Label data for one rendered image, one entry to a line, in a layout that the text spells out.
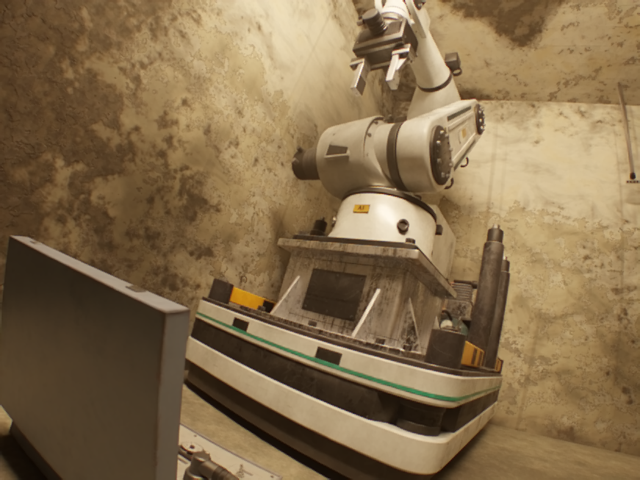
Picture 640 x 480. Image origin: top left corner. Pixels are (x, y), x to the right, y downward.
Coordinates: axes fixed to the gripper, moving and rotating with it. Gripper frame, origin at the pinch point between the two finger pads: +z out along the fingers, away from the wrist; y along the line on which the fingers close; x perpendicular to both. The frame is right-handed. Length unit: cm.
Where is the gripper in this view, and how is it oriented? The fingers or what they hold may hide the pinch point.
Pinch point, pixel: (375, 81)
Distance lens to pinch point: 128.4
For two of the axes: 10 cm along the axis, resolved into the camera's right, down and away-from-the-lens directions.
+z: -2.7, 9.3, -2.6
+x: -5.3, -3.6, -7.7
